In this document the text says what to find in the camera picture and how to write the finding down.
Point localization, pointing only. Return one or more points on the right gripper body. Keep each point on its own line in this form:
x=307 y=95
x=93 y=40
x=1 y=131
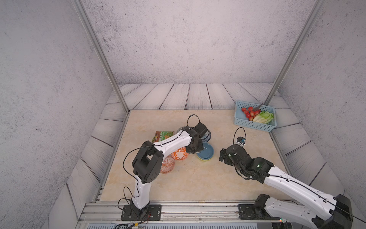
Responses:
x=227 y=160

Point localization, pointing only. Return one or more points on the blue floral bowl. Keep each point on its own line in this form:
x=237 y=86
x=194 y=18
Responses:
x=207 y=136

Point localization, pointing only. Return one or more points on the plain blue bowl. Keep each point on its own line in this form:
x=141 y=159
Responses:
x=207 y=151

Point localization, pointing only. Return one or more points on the orange floral bowl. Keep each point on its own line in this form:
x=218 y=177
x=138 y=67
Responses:
x=180 y=154

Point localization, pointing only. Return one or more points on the red patterned bowl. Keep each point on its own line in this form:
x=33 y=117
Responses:
x=168 y=165

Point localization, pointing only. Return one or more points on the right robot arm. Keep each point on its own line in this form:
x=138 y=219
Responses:
x=315 y=209

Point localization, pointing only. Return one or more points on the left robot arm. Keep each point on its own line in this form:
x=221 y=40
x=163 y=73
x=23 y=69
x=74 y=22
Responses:
x=150 y=156

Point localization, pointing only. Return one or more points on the light blue plastic basket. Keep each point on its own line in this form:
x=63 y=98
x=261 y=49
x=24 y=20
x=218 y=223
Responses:
x=240 y=118

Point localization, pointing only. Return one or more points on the green snack bag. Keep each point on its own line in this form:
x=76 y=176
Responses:
x=162 y=135

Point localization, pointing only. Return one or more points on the red tomatoes cluster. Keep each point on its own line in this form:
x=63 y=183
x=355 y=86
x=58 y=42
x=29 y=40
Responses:
x=250 y=112

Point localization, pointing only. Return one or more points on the lettuce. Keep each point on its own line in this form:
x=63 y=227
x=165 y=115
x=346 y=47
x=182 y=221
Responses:
x=264 y=117

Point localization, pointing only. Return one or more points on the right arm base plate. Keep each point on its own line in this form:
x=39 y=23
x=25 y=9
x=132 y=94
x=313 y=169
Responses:
x=251 y=212

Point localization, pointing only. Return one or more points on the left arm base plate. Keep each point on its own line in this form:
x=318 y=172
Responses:
x=148 y=213

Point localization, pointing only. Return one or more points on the right metal frame post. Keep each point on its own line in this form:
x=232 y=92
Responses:
x=314 y=14

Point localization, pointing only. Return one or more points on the metal frame post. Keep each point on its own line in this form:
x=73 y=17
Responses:
x=99 y=51
x=314 y=14

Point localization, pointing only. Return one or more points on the front aluminium rail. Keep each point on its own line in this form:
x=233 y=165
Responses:
x=177 y=215

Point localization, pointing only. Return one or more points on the left metal frame post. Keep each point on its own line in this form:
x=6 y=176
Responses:
x=99 y=51

